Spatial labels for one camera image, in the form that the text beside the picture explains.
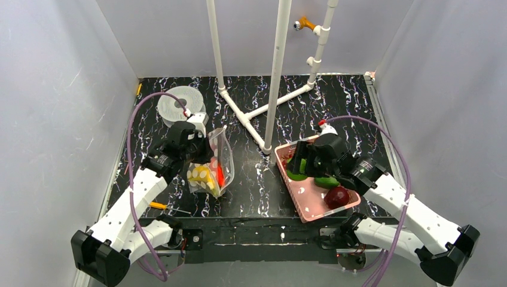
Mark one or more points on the white pvc pipe frame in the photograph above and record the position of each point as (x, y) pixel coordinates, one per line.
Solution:
(274, 100)

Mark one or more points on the orange toy carrot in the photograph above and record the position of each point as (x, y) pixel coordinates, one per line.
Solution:
(220, 176)

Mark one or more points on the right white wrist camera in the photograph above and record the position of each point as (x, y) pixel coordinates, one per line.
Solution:
(325, 128)

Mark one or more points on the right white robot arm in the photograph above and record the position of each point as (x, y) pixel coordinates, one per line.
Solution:
(440, 247)

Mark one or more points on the red toy apple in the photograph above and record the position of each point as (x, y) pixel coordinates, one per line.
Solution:
(214, 164)

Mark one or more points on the orange wall hook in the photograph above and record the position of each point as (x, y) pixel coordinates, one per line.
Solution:
(302, 23)

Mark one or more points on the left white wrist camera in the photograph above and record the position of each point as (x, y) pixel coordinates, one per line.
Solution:
(199, 120)

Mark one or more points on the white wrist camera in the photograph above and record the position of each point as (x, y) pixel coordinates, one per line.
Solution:
(199, 120)
(325, 128)

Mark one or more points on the green toy mango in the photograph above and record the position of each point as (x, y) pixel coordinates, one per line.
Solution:
(326, 183)

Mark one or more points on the dark red toy fruit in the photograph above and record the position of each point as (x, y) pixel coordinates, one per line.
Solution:
(337, 197)

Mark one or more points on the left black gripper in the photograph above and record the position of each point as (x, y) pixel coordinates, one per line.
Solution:
(202, 147)

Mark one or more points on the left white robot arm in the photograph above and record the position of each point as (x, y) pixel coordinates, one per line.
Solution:
(107, 249)

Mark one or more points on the yellow handled screwdriver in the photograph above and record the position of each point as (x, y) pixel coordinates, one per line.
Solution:
(160, 206)

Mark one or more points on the pink plastic basket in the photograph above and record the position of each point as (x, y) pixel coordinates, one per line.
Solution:
(307, 197)

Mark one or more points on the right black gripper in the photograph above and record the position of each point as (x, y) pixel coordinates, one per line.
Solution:
(308, 157)

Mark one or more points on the yellow toy banana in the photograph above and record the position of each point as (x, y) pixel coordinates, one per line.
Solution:
(203, 180)

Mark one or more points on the green striped toy watermelon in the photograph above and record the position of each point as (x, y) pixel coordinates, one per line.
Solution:
(296, 170)

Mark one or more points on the clear dotted zip bag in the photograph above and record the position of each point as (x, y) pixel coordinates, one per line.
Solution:
(222, 151)

